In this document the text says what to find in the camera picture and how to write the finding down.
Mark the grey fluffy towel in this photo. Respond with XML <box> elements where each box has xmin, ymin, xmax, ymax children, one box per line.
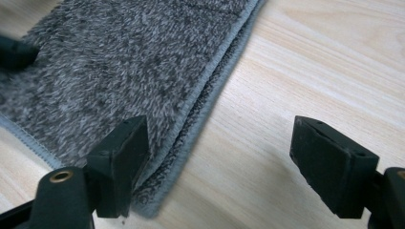
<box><xmin>0</xmin><ymin>0</ymin><xmax>267</xmax><ymax>219</ymax></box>

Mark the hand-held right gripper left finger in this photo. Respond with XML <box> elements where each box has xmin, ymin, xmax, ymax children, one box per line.
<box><xmin>85</xmin><ymin>114</ymin><xmax>151</xmax><ymax>219</ymax></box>

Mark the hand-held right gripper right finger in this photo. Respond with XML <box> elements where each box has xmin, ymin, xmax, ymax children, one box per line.
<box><xmin>288</xmin><ymin>114</ymin><xmax>380</xmax><ymax>220</ymax></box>

